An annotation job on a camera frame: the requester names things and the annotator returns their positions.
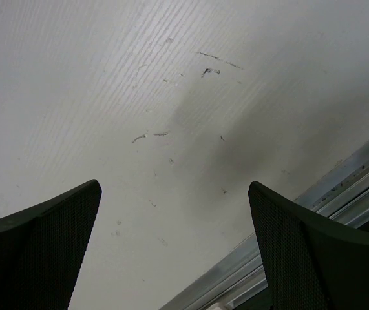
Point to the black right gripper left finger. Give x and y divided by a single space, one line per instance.
42 249

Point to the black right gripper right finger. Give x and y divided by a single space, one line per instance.
310 261

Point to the aluminium table edge rail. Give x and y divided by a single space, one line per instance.
341 195

